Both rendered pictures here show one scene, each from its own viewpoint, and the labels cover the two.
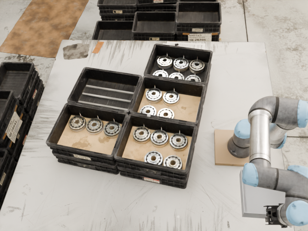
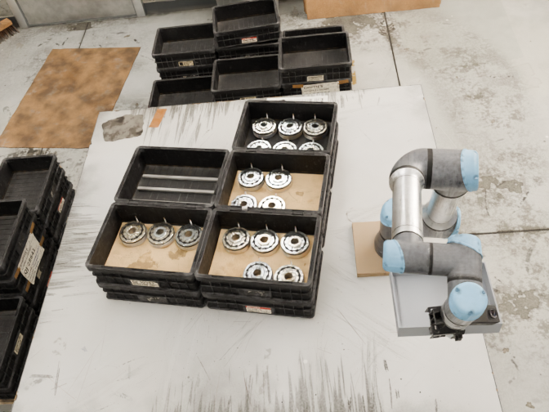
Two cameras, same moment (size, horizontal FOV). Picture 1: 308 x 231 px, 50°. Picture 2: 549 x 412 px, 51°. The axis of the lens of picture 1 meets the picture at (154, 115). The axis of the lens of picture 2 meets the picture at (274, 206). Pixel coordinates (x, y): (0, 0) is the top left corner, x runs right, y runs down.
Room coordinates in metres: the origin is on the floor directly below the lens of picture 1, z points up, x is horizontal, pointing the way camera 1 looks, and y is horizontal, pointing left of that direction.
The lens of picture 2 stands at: (-0.26, -0.03, 2.53)
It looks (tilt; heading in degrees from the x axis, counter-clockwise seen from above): 50 degrees down; 358
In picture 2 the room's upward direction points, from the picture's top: 10 degrees counter-clockwise
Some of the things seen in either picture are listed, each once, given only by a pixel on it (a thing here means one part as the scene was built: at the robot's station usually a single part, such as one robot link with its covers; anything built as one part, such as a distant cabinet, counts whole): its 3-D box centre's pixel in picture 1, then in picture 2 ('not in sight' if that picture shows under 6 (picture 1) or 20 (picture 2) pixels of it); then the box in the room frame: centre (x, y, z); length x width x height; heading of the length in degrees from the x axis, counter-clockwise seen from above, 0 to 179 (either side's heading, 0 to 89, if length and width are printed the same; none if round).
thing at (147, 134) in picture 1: (141, 133); (235, 238); (1.03, 0.08, 0.86); 0.10 x 0.10 x 0.01
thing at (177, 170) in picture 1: (156, 142); (259, 246); (0.93, 0.00, 0.92); 0.40 x 0.30 x 0.02; 71
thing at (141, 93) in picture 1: (168, 104); (274, 190); (1.21, -0.10, 0.87); 0.40 x 0.30 x 0.11; 71
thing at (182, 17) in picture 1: (197, 31); (316, 82); (2.42, -0.49, 0.37); 0.40 x 0.30 x 0.45; 80
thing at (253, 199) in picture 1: (273, 194); (442, 298); (0.51, -0.48, 1.07); 0.27 x 0.20 x 0.05; 80
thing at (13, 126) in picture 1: (14, 126); (31, 257); (1.51, 1.09, 0.41); 0.31 x 0.02 x 0.16; 170
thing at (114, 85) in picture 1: (107, 94); (176, 185); (1.34, 0.28, 0.87); 0.40 x 0.30 x 0.11; 71
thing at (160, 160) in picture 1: (153, 158); (257, 273); (0.86, 0.03, 0.86); 0.10 x 0.10 x 0.01
